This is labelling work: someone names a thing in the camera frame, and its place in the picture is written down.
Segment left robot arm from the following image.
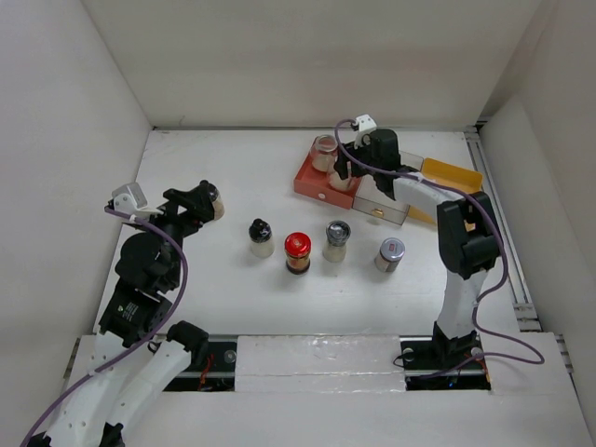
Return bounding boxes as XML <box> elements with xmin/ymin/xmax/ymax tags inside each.
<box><xmin>22</xmin><ymin>180</ymin><xmax>224</xmax><ymax>446</ymax></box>

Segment black knob lid shaker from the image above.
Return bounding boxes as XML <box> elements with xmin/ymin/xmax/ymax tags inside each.
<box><xmin>249</xmin><ymin>218</ymin><xmax>275</xmax><ymax>259</ymax></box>

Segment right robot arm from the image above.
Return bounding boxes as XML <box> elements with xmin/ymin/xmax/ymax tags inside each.
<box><xmin>334</xmin><ymin>119</ymin><xmax>503</xmax><ymax>370</ymax></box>

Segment yellow tray box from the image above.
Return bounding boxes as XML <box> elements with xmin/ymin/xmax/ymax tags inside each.
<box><xmin>408</xmin><ymin>157</ymin><xmax>484</xmax><ymax>225</ymax></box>

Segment red tray box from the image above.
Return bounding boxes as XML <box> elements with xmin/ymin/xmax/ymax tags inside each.
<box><xmin>293</xmin><ymin>150</ymin><xmax>360</xmax><ymax>210</ymax></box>

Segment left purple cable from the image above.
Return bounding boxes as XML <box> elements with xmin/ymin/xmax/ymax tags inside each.
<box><xmin>20</xmin><ymin>208</ymin><xmax>190</xmax><ymax>447</ymax></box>

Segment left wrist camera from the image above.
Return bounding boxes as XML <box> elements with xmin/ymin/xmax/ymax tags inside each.
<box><xmin>107</xmin><ymin>183</ymin><xmax>164</xmax><ymax>220</ymax></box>

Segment red lid sauce jar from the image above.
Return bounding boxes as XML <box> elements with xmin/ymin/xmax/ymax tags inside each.
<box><xmin>284</xmin><ymin>232</ymin><xmax>312</xmax><ymax>275</ymax></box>

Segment black silver lid shaker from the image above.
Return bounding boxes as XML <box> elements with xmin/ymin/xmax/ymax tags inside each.
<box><xmin>322</xmin><ymin>220</ymin><xmax>351</xmax><ymax>263</ymax></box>

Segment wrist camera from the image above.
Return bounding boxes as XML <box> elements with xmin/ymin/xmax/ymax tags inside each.
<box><xmin>107</xmin><ymin>183</ymin><xmax>164</xmax><ymax>220</ymax></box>
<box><xmin>351</xmin><ymin>114</ymin><xmax>377</xmax><ymax>148</ymax></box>

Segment glass jar of rice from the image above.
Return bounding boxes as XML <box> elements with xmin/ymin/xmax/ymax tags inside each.
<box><xmin>309</xmin><ymin>134</ymin><xmax>338</xmax><ymax>173</ymax></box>

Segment clear plastic tray box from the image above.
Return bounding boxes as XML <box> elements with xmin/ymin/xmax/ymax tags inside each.
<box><xmin>352</xmin><ymin>175</ymin><xmax>433</xmax><ymax>225</ymax></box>

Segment black faceted lid jar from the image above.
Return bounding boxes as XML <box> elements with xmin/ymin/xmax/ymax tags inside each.
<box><xmin>208</xmin><ymin>183</ymin><xmax>224</xmax><ymax>221</ymax></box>

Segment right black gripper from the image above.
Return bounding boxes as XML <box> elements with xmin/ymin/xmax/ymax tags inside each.
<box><xmin>333</xmin><ymin>138</ymin><xmax>381</xmax><ymax>179</ymax></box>

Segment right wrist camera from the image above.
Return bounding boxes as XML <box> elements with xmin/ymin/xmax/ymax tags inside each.
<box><xmin>351</xmin><ymin>114</ymin><xmax>377</xmax><ymax>148</ymax></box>

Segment silver flat lid jar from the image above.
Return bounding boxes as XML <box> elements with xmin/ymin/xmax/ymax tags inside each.
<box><xmin>374</xmin><ymin>237</ymin><xmax>406</xmax><ymax>273</ymax></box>

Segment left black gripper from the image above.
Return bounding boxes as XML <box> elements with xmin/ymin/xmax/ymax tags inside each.
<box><xmin>134</xmin><ymin>183</ymin><xmax>214</xmax><ymax>287</ymax></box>

